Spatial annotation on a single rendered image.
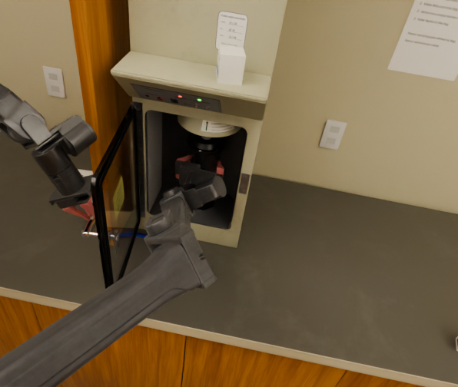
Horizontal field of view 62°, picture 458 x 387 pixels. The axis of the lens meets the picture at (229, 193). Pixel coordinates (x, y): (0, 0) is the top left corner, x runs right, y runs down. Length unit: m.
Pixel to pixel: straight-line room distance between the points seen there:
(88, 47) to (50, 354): 0.61
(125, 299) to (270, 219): 0.93
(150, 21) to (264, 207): 0.76
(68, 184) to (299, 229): 0.78
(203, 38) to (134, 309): 0.60
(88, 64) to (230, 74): 0.29
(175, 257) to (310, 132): 1.04
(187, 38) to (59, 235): 0.71
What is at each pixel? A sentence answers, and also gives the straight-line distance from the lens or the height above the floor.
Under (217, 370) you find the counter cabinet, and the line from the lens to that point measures 1.29.
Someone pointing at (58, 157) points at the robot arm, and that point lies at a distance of 0.84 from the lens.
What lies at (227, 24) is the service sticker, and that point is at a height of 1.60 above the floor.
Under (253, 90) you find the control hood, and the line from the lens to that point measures 0.80.
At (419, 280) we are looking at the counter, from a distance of 1.37.
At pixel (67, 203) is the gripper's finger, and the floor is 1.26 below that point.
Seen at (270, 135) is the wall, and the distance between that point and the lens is 1.45.
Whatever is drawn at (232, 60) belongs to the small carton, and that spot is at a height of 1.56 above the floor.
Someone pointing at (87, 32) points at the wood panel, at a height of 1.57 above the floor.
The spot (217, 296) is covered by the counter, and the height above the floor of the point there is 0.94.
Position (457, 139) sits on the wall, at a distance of 1.55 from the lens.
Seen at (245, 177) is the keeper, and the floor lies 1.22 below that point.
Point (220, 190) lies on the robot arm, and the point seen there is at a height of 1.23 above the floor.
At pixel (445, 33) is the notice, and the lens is 1.37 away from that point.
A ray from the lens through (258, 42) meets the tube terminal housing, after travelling 0.86.
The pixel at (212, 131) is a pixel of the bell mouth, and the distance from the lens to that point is 0.99.
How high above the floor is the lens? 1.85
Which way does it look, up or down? 40 degrees down
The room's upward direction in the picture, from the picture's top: 9 degrees clockwise
